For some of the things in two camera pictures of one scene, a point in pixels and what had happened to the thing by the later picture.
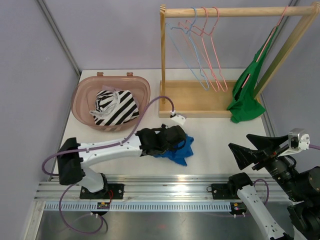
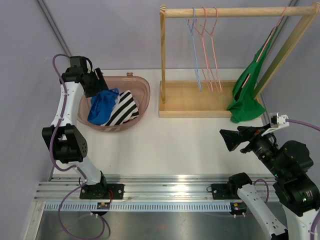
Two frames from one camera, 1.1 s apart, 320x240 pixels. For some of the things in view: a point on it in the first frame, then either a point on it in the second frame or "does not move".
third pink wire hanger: [268, 43] does not move
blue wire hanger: [193, 47] → [193, 44]
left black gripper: [163, 127] → [100, 83]
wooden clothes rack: [211, 99] does not move
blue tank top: [179, 154] → [102, 105]
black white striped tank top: [114, 107] does not move
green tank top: [244, 103] does not move
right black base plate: [221, 191] does not move
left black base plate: [110, 191] does not move
